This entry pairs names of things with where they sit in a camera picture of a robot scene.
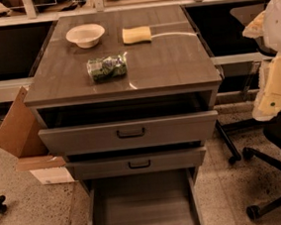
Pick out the middle grey drawer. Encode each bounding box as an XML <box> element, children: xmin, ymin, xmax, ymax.
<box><xmin>66</xmin><ymin>147</ymin><xmax>206</xmax><ymax>180</ymax></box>

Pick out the black office chair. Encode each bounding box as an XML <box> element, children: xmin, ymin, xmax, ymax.
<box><xmin>202</xmin><ymin>0</ymin><xmax>281</xmax><ymax>224</ymax></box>

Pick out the bottom open grey drawer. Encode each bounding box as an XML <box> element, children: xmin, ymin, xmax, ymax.
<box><xmin>88</xmin><ymin>169</ymin><xmax>204</xmax><ymax>225</ymax></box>

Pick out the brown cardboard box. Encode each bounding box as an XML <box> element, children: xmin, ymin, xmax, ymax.
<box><xmin>0</xmin><ymin>87</ymin><xmax>73</xmax><ymax>185</ymax></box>

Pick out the top grey drawer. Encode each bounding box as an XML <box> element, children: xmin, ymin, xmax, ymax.
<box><xmin>39</xmin><ymin>110</ymin><xmax>219</xmax><ymax>156</ymax></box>

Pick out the yellow sponge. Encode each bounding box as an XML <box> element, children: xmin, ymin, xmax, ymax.
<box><xmin>122</xmin><ymin>26</ymin><xmax>151</xmax><ymax>45</ymax></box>

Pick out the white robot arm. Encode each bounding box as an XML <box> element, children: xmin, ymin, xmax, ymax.
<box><xmin>242</xmin><ymin>0</ymin><xmax>281</xmax><ymax>122</ymax></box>

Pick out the white ceramic bowl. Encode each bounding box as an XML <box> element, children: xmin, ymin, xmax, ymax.
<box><xmin>65</xmin><ymin>24</ymin><xmax>105</xmax><ymax>49</ymax></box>

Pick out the grey drawer cabinet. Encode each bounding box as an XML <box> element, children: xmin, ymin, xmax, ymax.
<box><xmin>25</xmin><ymin>5</ymin><xmax>222</xmax><ymax>181</ymax></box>

